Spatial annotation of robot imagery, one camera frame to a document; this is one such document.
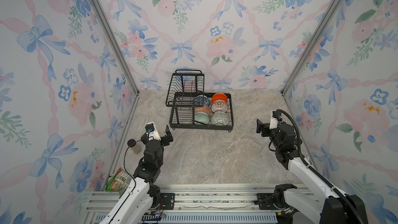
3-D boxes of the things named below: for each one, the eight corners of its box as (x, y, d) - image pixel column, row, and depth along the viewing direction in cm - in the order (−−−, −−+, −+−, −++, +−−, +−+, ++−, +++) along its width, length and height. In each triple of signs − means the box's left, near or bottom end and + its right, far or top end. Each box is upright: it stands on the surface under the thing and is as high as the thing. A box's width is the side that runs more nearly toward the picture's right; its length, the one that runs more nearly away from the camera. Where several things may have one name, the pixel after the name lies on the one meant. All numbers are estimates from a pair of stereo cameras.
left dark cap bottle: (132, 154, 91) (125, 147, 83) (134, 147, 94) (128, 139, 86) (140, 154, 91) (134, 147, 83) (142, 147, 94) (137, 139, 86)
